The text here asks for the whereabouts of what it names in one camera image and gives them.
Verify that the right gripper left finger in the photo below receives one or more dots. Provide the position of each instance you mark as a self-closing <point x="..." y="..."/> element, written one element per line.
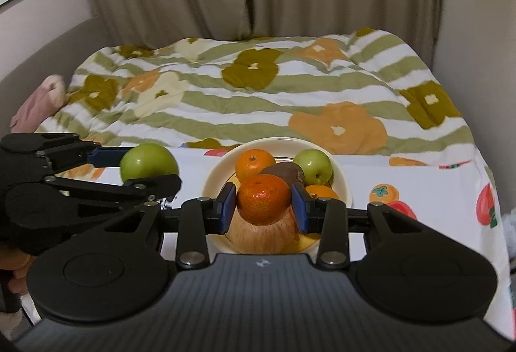
<point x="200" y="217"/>

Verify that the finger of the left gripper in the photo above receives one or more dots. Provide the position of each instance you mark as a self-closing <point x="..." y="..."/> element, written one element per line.
<point x="69" y="156"/>
<point x="139" y="190"/>

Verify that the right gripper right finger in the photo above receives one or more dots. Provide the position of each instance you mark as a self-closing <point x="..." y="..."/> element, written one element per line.
<point x="328" y="218"/>

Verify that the large orange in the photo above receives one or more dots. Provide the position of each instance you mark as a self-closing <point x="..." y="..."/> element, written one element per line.
<point x="321" y="191"/>

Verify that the small green apple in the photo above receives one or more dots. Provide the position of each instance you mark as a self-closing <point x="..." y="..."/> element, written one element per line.
<point x="147" y="160"/>

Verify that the red yellow apple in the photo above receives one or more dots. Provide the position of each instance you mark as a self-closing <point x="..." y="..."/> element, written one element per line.
<point x="280" y="237"/>

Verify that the large green apple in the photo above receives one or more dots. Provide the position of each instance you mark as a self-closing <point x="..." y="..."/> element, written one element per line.
<point x="316" y="166"/>

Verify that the brown kiwi fruit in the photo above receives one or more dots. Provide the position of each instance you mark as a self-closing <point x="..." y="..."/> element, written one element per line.
<point x="290" y="172"/>

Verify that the small orange tangerine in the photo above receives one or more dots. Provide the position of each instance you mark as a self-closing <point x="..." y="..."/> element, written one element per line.
<point x="263" y="199"/>

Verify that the orange mandarin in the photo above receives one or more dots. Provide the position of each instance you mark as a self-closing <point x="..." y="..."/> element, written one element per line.
<point x="251" y="162"/>

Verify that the person's left hand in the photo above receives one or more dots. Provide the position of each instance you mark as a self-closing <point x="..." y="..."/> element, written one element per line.
<point x="18" y="263"/>

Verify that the cream duck plate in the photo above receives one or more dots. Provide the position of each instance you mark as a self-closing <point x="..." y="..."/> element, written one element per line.
<point x="284" y="150"/>

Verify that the pink plush toy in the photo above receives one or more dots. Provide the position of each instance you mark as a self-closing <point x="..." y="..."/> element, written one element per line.
<point x="49" y="97"/>

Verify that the grey headboard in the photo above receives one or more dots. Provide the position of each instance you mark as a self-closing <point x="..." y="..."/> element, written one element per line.
<point x="61" y="56"/>

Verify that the white printed tablecloth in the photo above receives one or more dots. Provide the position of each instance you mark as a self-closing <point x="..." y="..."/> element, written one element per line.
<point x="425" y="273"/>

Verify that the floral striped quilt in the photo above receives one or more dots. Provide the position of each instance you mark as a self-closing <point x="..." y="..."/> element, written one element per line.
<point x="367" y="93"/>

